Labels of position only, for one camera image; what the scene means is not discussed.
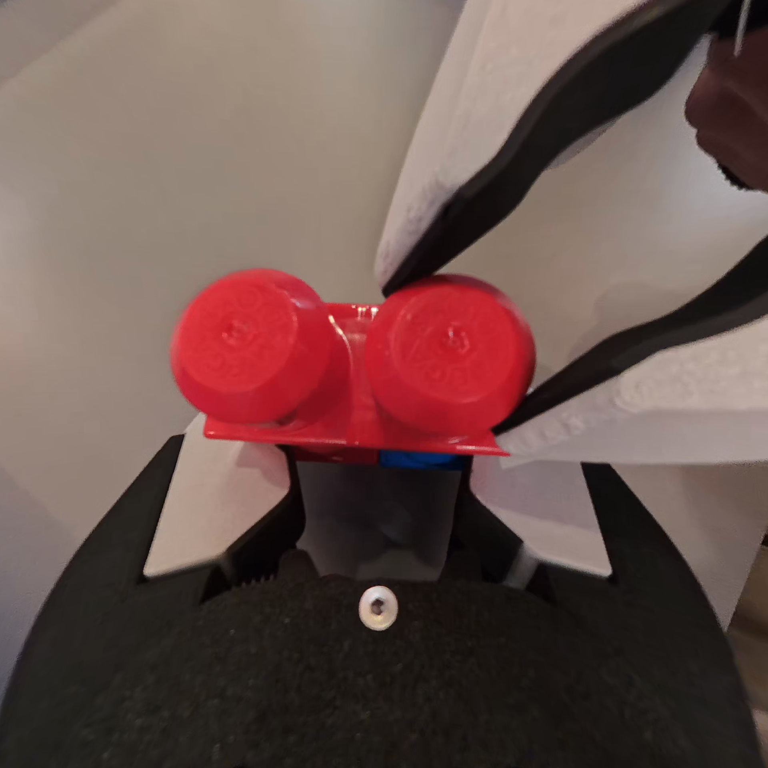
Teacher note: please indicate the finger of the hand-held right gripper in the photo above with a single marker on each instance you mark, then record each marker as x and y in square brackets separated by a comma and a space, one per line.
[480, 108]
[690, 408]

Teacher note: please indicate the red two-stud mega block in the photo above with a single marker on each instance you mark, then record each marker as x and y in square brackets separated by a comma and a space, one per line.
[444, 354]

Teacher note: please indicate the person's right hand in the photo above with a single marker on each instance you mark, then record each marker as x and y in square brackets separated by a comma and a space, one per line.
[732, 114]

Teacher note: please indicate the blue single-stud mega block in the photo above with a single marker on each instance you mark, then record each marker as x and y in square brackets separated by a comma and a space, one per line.
[420, 461]

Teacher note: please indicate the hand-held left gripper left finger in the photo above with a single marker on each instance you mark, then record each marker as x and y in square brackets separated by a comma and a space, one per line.
[204, 504]

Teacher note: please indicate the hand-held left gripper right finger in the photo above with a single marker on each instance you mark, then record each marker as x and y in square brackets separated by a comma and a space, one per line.
[540, 510]

